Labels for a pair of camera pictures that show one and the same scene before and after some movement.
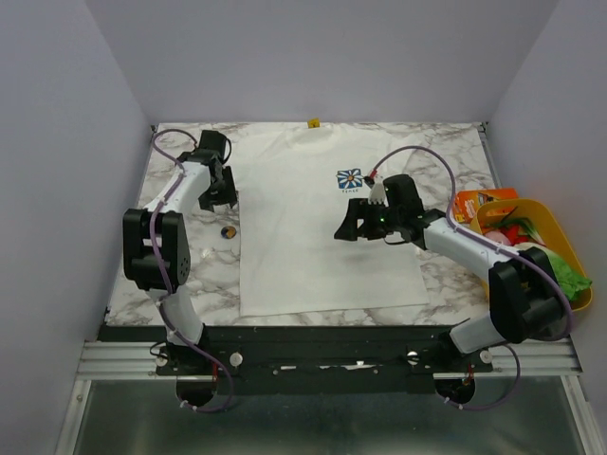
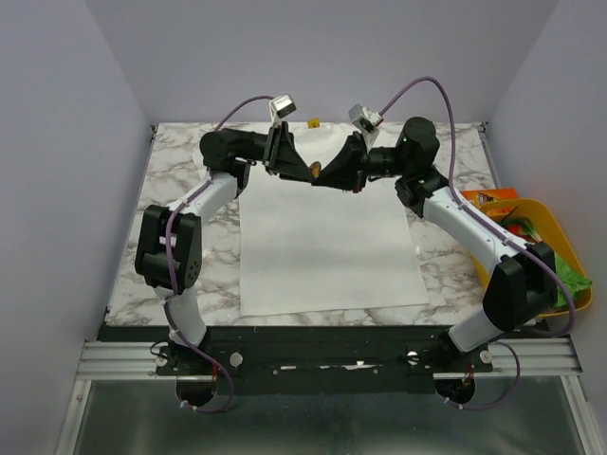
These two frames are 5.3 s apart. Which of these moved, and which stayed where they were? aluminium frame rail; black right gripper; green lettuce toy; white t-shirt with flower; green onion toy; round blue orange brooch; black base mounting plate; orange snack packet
Moved: round blue orange brooch; black right gripper
Stayed: green lettuce toy; aluminium frame rail; orange snack packet; white t-shirt with flower; green onion toy; black base mounting plate
